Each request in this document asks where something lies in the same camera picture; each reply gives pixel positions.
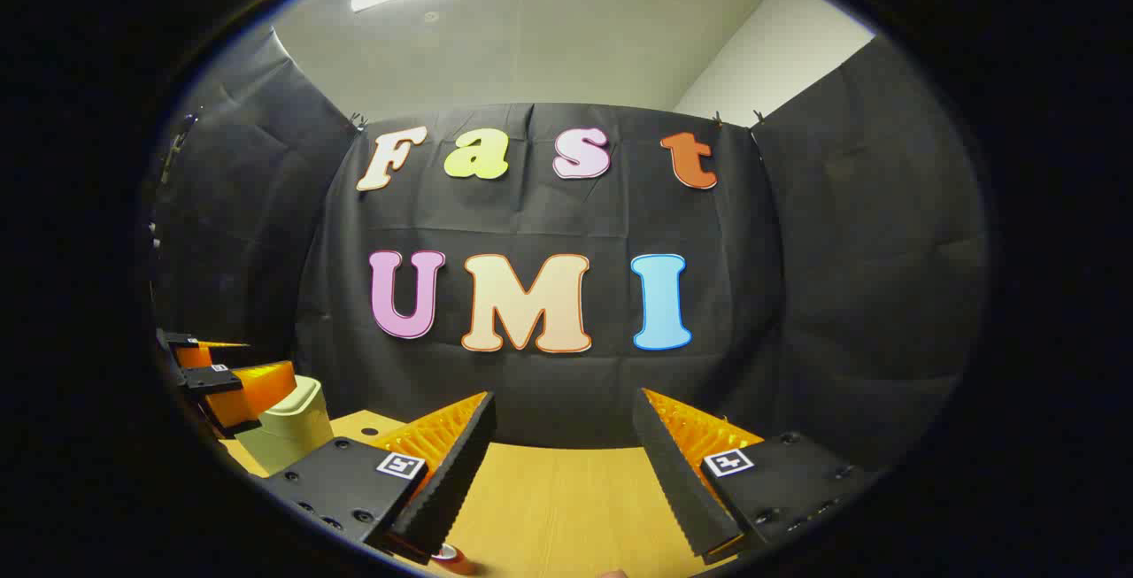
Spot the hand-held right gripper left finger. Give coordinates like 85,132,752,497
263,390,497,566

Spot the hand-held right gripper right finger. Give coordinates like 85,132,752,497
632,388,877,561

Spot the green garbage bin lid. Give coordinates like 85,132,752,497
257,374,327,420

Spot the green desktop garbage bin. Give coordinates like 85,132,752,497
235,374,335,477

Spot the wooden desktop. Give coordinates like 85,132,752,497
221,410,744,578

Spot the black backdrop cloth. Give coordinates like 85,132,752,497
146,25,990,473

